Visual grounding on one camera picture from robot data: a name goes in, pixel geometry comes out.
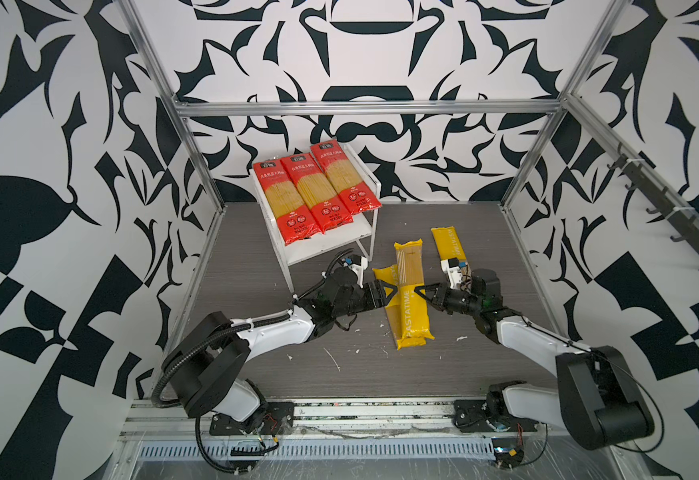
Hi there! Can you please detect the white slotted cable duct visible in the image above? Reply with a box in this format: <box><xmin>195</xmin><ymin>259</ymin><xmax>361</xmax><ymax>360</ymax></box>
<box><xmin>139</xmin><ymin>438</ymin><xmax>495</xmax><ymax>461</ymax></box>

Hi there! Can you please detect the aluminium cage frame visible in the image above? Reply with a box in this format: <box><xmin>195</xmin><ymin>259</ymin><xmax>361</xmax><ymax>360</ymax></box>
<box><xmin>114</xmin><ymin>0</ymin><xmax>699</xmax><ymax>397</ymax></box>

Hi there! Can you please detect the red spaghetti bag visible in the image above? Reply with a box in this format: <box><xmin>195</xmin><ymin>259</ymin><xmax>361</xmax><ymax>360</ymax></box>
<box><xmin>311</xmin><ymin>140</ymin><xmax>381</xmax><ymax>215</ymax></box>
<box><xmin>280</xmin><ymin>153</ymin><xmax>353</xmax><ymax>233</ymax></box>
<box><xmin>253</xmin><ymin>160</ymin><xmax>322</xmax><ymax>246</ymax></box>

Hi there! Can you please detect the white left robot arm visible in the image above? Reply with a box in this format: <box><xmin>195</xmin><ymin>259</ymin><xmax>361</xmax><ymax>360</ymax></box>
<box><xmin>150</xmin><ymin>249</ymin><xmax>397</xmax><ymax>475</ymax></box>

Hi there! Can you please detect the white two-tier shelf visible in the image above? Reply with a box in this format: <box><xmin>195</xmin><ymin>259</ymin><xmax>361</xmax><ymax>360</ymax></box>
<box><xmin>249</xmin><ymin>168</ymin><xmax>379</xmax><ymax>293</ymax></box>

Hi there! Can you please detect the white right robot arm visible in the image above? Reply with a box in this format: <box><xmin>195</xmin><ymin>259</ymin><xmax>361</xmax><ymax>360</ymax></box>
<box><xmin>415</xmin><ymin>269</ymin><xmax>665</xmax><ymax>450</ymax></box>

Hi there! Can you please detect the yellow Pastatime spaghetti bag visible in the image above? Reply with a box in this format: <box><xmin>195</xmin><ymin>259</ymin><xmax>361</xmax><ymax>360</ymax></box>
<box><xmin>373</xmin><ymin>265</ymin><xmax>435</xmax><ymax>350</ymax></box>

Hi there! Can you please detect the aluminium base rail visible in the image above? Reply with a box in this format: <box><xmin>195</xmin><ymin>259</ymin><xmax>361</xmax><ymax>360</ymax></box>
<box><xmin>118</xmin><ymin>395</ymin><xmax>627</xmax><ymax>442</ymax></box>

